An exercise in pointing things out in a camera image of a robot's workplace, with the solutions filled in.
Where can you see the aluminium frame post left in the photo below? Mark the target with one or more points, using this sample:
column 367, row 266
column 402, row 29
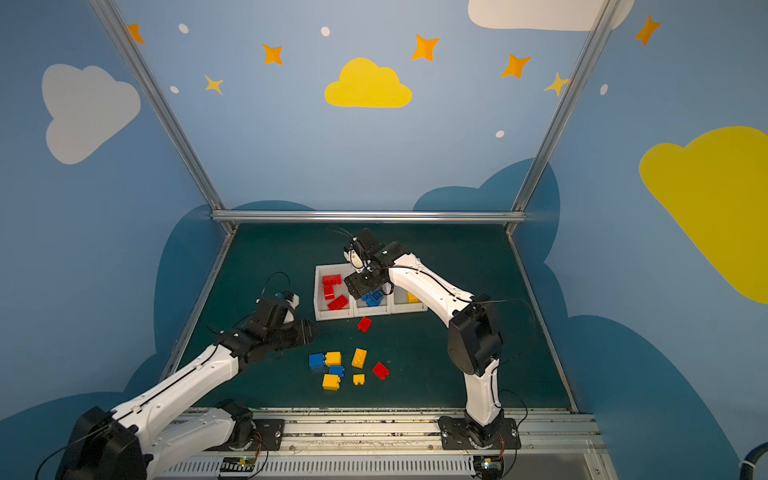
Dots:
column 113, row 22

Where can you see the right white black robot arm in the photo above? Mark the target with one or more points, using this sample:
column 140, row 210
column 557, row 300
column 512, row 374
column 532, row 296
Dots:
column 474, row 329

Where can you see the blue lego brick large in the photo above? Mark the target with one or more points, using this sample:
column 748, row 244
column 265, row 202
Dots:
column 317, row 361

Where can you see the aluminium frame rail back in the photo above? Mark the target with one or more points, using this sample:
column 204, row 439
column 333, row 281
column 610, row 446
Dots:
column 423, row 217

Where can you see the left controller board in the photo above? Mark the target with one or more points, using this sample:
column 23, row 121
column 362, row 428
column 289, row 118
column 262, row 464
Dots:
column 237, row 467

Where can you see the left white bin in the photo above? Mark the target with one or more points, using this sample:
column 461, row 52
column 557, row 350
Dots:
column 322, row 313

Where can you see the small blue lego brick lower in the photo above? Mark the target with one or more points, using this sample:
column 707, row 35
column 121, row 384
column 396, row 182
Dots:
column 337, row 370

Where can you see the controller board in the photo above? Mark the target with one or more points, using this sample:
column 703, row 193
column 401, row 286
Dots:
column 237, row 467
column 488, row 468

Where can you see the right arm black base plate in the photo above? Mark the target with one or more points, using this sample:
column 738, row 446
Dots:
column 461, row 434

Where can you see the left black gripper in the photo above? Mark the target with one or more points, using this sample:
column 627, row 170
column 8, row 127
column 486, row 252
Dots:
column 294, row 330

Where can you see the aluminium frame post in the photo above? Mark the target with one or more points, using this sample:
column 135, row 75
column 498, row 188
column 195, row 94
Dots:
column 583, row 68
column 113, row 22

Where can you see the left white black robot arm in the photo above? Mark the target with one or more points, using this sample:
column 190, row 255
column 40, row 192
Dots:
column 138, row 439

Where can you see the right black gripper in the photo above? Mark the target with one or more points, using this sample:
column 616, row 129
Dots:
column 365, row 282

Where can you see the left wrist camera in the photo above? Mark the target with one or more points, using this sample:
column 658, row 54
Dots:
column 291, row 298

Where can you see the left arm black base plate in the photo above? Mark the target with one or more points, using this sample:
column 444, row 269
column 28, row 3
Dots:
column 263, row 434

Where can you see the red lego brick top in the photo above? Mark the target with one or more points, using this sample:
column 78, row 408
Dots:
column 364, row 324

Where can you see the white bin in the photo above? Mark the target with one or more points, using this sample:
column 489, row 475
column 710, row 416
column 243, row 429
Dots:
column 397, row 298
column 370, row 289
column 322, row 313

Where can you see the aluminium frame post right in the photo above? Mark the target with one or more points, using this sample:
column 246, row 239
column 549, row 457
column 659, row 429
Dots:
column 583, row 68

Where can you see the large yellow lego brick bottom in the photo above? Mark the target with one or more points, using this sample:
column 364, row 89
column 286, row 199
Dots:
column 331, row 382

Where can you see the right white bin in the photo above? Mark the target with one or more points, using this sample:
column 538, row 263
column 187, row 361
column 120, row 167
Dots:
column 397, row 298

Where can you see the right controller board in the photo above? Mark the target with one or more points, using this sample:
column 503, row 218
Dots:
column 488, row 468

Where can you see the long red lego brick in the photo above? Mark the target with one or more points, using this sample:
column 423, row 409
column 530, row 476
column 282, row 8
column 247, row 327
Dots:
column 339, row 303

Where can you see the middle white bin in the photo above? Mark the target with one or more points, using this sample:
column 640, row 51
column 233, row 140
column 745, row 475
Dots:
column 370, row 289

